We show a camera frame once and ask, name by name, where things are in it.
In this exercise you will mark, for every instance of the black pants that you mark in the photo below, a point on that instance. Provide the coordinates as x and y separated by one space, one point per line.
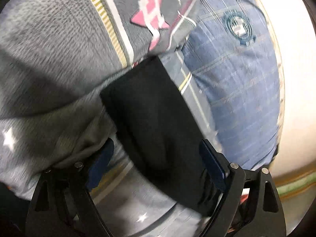
153 118

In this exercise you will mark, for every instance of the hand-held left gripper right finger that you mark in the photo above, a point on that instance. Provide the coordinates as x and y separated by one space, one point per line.
212 164

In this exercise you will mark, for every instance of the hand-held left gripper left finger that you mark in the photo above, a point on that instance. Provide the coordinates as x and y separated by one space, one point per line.
101 163

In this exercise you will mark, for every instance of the grey garment with pink star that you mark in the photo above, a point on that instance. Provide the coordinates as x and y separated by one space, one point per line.
56 61

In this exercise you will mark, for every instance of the blue plaid shirt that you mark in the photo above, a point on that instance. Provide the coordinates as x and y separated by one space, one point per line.
237 79

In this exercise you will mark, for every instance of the wooden green framed panel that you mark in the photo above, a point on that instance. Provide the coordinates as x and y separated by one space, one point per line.
298 185

